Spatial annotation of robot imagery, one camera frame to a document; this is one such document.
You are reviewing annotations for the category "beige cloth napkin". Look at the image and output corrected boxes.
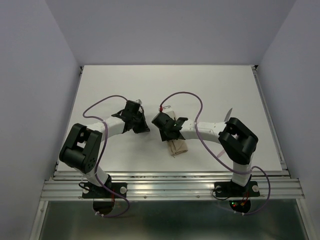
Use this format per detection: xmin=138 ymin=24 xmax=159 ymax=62
xmin=166 ymin=117 xmax=189 ymax=157

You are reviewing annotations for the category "pink handled knife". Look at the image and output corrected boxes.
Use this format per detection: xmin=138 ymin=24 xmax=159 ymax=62
xmin=224 ymin=108 xmax=233 ymax=122

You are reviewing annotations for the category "pink handled fork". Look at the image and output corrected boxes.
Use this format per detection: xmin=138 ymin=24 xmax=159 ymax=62
xmin=217 ymin=150 xmax=225 ymax=158

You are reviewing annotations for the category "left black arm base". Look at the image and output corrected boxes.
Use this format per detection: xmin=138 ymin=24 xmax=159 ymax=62
xmin=78 ymin=181 xmax=128 ymax=199

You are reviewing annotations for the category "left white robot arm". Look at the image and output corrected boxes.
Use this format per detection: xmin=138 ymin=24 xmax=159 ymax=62
xmin=59 ymin=99 xmax=150 ymax=197

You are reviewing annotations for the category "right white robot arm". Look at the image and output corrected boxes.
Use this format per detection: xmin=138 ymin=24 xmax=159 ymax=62
xmin=151 ymin=112 xmax=259 ymax=195

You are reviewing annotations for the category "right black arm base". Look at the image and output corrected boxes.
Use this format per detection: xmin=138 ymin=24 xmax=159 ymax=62
xmin=212 ymin=180 xmax=260 ymax=199

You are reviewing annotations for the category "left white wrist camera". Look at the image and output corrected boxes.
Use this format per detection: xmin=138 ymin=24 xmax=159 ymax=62
xmin=135 ymin=99 xmax=142 ymax=105

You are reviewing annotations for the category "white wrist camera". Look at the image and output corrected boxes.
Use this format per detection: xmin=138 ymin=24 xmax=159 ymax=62
xmin=135 ymin=99 xmax=142 ymax=105
xmin=162 ymin=105 xmax=176 ymax=120

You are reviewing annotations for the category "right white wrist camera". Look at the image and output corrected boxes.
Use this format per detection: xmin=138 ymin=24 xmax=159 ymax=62
xmin=162 ymin=105 xmax=176 ymax=120

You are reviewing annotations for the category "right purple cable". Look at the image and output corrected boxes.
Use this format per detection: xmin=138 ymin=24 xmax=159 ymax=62
xmin=159 ymin=91 xmax=271 ymax=217

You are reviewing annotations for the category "aluminium front rail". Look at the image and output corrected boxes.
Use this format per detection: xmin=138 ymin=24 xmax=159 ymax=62
xmin=29 ymin=166 xmax=317 ymax=240

